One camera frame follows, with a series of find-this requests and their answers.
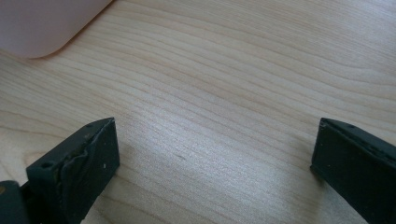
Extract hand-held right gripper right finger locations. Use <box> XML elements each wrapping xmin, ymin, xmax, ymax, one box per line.
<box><xmin>310</xmin><ymin>117</ymin><xmax>396</xmax><ymax>224</ymax></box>

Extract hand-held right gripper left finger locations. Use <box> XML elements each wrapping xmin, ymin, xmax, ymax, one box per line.
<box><xmin>25</xmin><ymin>117</ymin><xmax>121</xmax><ymax>224</ymax></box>

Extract pink storage box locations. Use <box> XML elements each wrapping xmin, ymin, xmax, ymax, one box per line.
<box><xmin>0</xmin><ymin>0</ymin><xmax>114</xmax><ymax>60</ymax></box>

